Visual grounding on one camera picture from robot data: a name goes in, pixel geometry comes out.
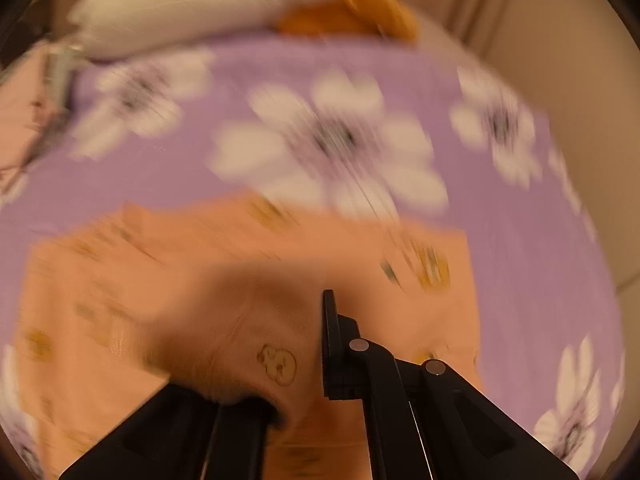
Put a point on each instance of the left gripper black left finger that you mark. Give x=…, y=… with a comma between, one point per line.
x=179, y=434

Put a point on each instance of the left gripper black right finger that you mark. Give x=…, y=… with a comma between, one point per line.
x=425, y=421

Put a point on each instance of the peach cartoon print garment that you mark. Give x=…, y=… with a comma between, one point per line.
x=226, y=297

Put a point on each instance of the purple floral bed sheet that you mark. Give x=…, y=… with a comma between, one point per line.
x=360, y=128

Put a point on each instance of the white orange plush goose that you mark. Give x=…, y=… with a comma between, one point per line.
x=116, y=28

